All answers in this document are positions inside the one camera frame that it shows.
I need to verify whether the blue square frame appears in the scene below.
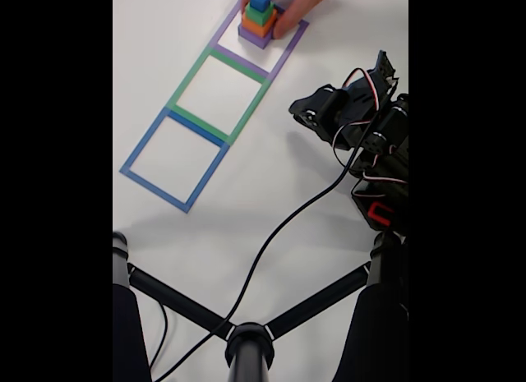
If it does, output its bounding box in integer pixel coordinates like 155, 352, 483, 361
119, 106, 230, 214

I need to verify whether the black camera box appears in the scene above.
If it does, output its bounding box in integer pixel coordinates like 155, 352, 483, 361
367, 48, 400, 90

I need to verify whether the green cube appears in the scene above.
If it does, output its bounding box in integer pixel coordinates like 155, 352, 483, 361
245, 2, 275, 26

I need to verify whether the red white servo wire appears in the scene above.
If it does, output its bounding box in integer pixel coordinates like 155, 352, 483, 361
351, 168, 409, 199
331, 67, 400, 166

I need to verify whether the orange cube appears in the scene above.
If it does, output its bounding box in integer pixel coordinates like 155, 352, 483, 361
241, 12, 279, 39

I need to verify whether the thin black cable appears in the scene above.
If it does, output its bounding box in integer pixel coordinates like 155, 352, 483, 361
148, 300, 168, 369

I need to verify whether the green square frame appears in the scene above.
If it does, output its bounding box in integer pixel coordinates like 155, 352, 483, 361
168, 44, 273, 145

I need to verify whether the purple square frame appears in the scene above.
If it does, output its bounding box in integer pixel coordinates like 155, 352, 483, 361
211, 0, 310, 80

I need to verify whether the person's hand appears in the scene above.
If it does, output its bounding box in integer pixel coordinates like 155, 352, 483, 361
240, 0, 340, 40

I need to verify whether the thick black cable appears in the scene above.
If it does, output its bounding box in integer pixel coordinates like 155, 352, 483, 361
154, 84, 399, 382

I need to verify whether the large purple cube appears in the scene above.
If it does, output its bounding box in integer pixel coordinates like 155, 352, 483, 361
238, 18, 283, 51

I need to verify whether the black tripod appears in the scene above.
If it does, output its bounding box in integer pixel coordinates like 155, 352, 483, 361
113, 229, 409, 382

